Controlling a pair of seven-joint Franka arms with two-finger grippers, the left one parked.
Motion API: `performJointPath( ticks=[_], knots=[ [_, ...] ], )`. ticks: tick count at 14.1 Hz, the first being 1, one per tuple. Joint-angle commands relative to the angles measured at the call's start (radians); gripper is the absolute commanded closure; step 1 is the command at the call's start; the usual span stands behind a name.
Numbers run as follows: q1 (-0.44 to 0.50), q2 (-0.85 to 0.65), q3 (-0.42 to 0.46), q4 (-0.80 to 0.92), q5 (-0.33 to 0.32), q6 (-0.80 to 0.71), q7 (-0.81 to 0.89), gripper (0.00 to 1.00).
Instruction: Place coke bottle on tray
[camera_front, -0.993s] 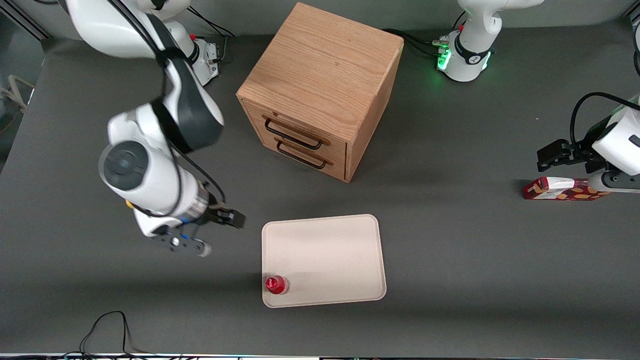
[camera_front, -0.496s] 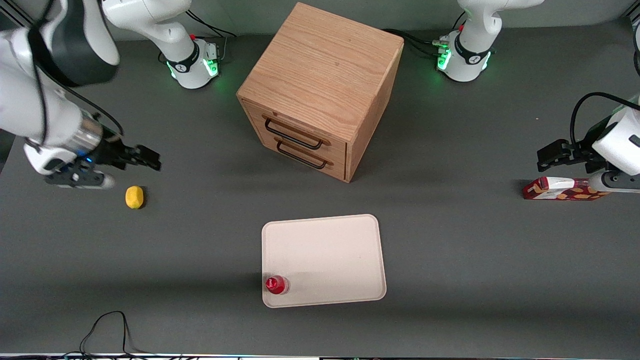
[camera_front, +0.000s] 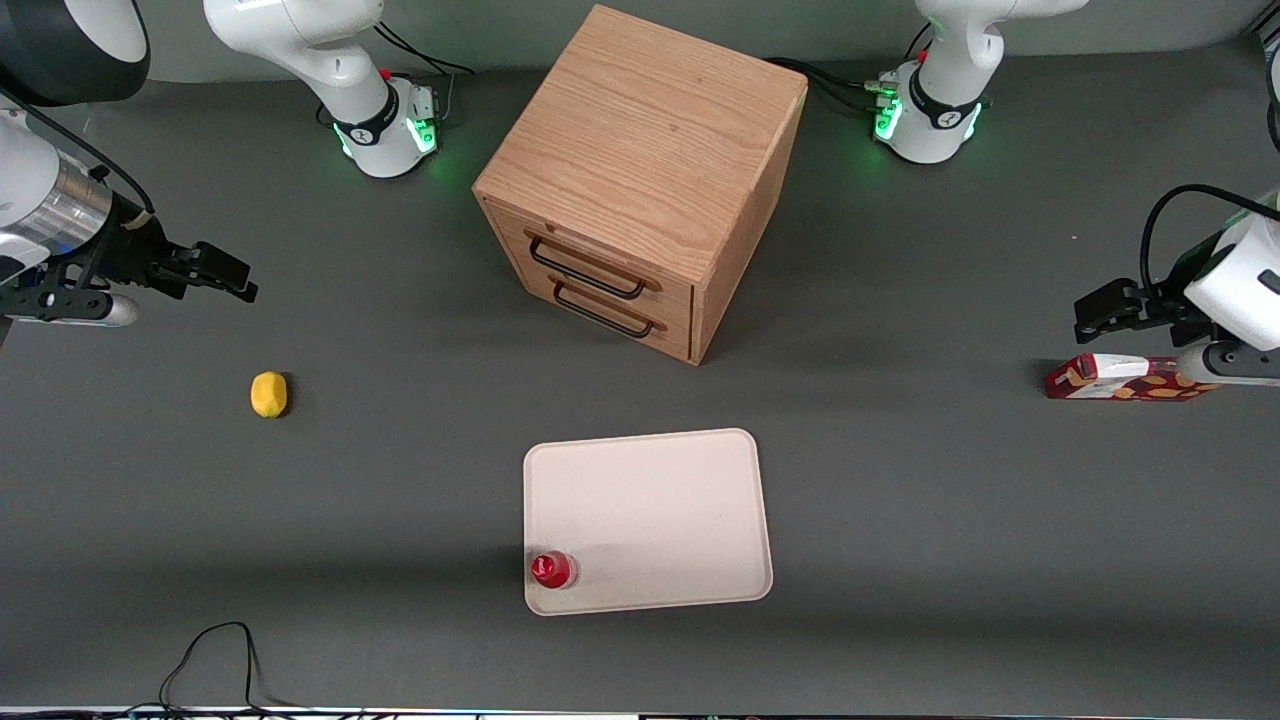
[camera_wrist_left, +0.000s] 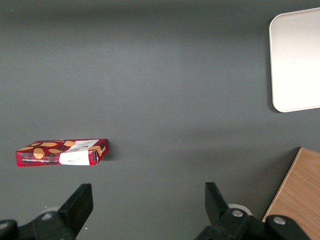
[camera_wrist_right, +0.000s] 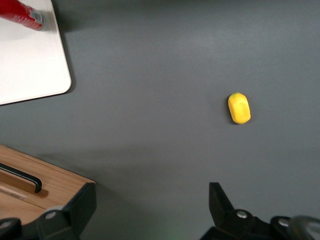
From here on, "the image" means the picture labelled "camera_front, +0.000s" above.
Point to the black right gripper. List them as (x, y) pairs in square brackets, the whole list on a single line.
[(135, 248)]

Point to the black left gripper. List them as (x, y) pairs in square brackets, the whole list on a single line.
[(1172, 300)]

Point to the red coke bottle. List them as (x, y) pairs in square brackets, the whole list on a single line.
[(552, 570)]

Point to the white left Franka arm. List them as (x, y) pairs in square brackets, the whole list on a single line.
[(945, 90)]

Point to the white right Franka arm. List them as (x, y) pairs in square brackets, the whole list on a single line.
[(330, 60)]

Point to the beige plastic tray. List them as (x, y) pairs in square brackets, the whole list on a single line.
[(660, 510)]

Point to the red snack box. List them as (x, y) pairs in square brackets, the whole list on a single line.
[(1120, 380)]

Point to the yellow lemon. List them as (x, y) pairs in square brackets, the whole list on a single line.
[(268, 394)]

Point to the wooden two-drawer cabinet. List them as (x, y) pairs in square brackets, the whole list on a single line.
[(640, 140)]

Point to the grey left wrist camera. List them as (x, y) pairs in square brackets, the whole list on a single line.
[(1235, 363)]

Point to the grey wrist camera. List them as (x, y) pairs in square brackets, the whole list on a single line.
[(1235, 363), (85, 308)]

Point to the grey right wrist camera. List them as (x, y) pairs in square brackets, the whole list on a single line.
[(85, 308)]

